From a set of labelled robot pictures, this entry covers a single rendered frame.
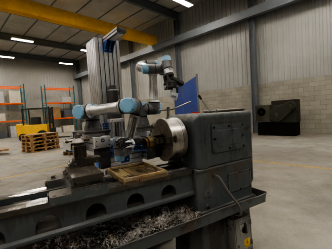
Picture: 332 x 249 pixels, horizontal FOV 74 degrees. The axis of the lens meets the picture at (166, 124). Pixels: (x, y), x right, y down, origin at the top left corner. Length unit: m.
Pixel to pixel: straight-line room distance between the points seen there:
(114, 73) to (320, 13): 10.52
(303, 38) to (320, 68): 1.52
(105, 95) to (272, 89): 10.27
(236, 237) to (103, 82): 1.74
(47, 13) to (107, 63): 10.44
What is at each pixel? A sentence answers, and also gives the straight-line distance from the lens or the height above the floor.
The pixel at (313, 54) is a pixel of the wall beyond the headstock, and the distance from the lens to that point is 11.63.
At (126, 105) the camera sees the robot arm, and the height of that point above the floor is 1.34.
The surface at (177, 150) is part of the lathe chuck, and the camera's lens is 1.54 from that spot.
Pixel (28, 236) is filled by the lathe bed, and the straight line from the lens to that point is 1.39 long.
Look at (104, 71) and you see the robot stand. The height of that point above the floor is 1.71.
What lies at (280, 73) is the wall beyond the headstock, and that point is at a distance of 11.88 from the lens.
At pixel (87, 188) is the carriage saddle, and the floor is 0.91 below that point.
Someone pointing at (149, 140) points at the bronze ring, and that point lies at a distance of 1.54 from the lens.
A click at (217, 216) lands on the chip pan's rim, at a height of 0.55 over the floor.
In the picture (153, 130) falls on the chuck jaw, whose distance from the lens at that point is 1.63.
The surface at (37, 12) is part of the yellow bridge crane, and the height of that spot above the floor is 6.12.
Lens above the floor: 1.28
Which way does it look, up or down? 3 degrees down
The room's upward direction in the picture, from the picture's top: 4 degrees counter-clockwise
